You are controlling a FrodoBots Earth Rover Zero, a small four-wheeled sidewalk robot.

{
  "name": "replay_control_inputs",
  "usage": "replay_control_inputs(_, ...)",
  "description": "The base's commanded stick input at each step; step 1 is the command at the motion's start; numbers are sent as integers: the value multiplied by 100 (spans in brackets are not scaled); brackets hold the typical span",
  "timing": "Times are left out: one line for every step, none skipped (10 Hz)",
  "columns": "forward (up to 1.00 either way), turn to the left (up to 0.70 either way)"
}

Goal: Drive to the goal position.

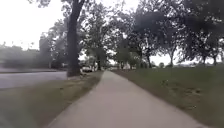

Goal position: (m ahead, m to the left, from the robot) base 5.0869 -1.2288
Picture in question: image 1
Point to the pale car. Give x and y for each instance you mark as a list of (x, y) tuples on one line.
[(86, 69)]

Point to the grey concrete pavement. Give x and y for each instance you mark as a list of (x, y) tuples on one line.
[(116, 103)]

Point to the large tree with dark trunk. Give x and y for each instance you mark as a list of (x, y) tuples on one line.
[(72, 43)]

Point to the row of trees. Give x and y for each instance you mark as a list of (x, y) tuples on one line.
[(160, 33)]

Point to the grass verge beside road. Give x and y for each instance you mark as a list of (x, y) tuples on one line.
[(50, 96)]

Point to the wide grass lawn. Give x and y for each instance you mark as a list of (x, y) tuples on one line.
[(180, 86)]

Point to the grey asphalt road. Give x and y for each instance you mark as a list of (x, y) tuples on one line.
[(26, 79)]

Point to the group of hazy trees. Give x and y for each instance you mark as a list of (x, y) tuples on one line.
[(20, 56)]

